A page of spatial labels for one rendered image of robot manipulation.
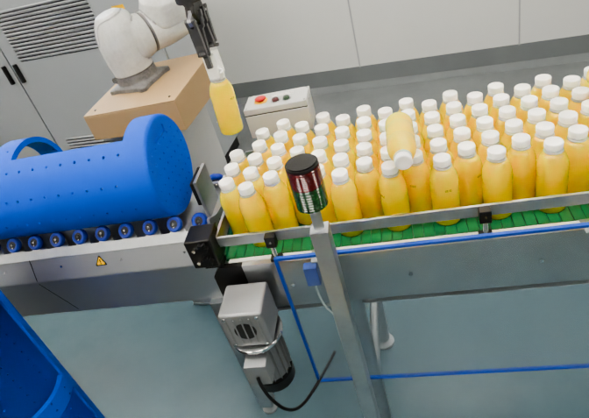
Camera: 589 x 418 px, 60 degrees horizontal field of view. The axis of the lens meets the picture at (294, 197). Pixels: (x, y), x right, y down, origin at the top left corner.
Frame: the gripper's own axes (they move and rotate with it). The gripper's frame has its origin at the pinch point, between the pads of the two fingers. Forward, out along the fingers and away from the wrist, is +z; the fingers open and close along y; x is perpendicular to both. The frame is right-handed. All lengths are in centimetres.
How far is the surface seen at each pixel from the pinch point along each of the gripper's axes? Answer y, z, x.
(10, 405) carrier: 43, 82, -89
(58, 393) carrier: 47, 70, -62
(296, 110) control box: -14.3, 24.0, 15.0
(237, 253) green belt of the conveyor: 27.9, 41.1, -1.0
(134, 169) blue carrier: 22.0, 14.7, -21.2
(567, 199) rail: 31, 34, 78
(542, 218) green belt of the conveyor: 28, 41, 74
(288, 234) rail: 30.5, 34.6, 15.0
